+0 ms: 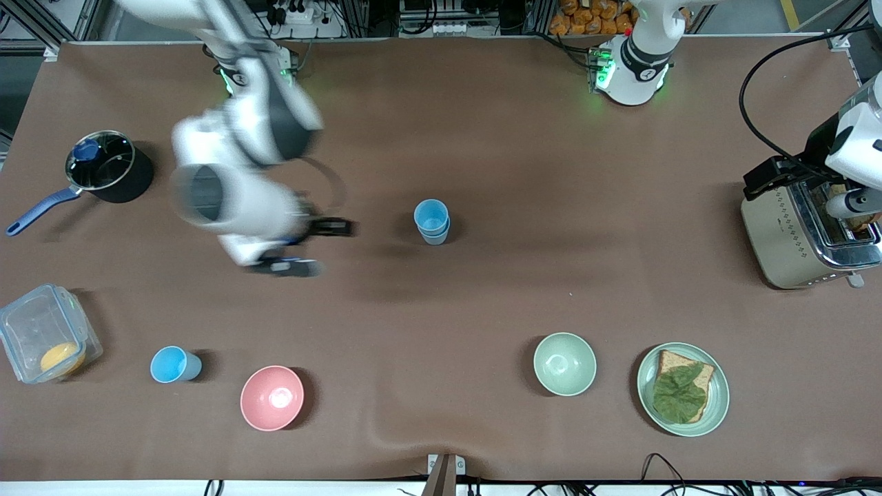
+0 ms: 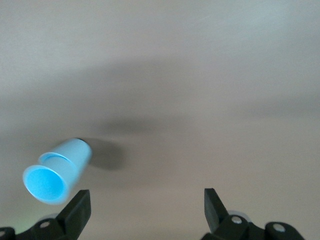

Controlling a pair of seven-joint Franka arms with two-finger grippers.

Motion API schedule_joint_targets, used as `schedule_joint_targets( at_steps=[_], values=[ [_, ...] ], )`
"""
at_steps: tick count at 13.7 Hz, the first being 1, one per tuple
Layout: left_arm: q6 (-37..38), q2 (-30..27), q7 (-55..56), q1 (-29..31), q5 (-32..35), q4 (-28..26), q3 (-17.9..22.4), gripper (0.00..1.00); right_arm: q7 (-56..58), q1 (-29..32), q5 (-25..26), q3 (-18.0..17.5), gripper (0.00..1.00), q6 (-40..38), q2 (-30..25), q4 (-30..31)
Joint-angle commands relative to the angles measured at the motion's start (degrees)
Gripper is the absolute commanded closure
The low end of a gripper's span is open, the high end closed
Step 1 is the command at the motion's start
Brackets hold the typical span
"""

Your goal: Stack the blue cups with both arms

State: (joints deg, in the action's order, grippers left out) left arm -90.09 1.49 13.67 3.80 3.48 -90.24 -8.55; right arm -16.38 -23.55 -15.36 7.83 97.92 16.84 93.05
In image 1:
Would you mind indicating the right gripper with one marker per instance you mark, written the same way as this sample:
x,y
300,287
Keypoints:
x,y
319,226

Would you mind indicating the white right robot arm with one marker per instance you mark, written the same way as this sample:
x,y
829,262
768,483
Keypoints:
x,y
234,200

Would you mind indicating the blue cup holding tissue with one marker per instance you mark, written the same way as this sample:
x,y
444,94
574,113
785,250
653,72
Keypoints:
x,y
435,240

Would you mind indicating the brown bread slice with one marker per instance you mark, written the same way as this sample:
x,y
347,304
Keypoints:
x,y
672,359

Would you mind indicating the white power strip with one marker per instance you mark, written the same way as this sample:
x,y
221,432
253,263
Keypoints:
x,y
296,14

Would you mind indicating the bag of orange snacks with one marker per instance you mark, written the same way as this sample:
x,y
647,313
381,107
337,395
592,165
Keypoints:
x,y
592,19

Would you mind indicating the metal table edge bracket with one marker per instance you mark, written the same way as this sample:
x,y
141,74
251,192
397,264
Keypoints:
x,y
444,475

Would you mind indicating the clear plastic food container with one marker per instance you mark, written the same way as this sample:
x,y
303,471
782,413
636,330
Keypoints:
x,y
31,324

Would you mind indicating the beige and chrome toaster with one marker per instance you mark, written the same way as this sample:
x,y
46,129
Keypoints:
x,y
775,234

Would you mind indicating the blue plastic cup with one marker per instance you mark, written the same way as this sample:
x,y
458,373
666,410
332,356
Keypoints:
x,y
172,364
431,215

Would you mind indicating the glass lid with blue knob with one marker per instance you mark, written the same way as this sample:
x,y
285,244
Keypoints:
x,y
103,165

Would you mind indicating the pale green plate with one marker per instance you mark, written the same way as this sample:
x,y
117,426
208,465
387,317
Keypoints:
x,y
719,399

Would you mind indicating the toast slice in toaster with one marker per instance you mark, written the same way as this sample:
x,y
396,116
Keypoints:
x,y
861,222

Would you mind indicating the pink bowl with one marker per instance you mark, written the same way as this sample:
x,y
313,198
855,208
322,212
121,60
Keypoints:
x,y
271,398

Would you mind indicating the orange round food piece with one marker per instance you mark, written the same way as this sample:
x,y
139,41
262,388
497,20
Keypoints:
x,y
60,357

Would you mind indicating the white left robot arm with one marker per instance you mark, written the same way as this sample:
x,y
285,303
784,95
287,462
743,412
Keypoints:
x,y
632,69

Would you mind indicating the green lettuce leaf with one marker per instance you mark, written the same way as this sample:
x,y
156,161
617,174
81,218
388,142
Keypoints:
x,y
679,394

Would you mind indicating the pale green bowl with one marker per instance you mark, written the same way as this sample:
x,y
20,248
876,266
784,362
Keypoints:
x,y
564,364

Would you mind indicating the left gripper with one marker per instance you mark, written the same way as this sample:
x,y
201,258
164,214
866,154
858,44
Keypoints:
x,y
821,142

